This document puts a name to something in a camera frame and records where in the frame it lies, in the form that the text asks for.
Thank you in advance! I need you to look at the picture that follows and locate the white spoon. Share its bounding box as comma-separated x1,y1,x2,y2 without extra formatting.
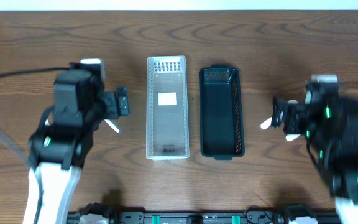
104,119,120,133
260,99,299,130

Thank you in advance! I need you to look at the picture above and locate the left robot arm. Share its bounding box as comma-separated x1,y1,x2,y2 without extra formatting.
23,58,130,223

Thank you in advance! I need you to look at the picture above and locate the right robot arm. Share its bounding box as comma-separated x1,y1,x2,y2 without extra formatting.
270,82,358,223

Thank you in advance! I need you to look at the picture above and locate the white fork lying diagonal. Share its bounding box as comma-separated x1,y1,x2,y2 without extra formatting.
285,134,301,142

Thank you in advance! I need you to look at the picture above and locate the clear plastic perforated basket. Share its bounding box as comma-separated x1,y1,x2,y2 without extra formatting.
146,55,190,161

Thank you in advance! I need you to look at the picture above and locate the black plastic perforated basket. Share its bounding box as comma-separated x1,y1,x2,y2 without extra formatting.
199,65,245,160

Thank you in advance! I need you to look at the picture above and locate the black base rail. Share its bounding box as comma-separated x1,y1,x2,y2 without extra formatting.
66,203,341,224

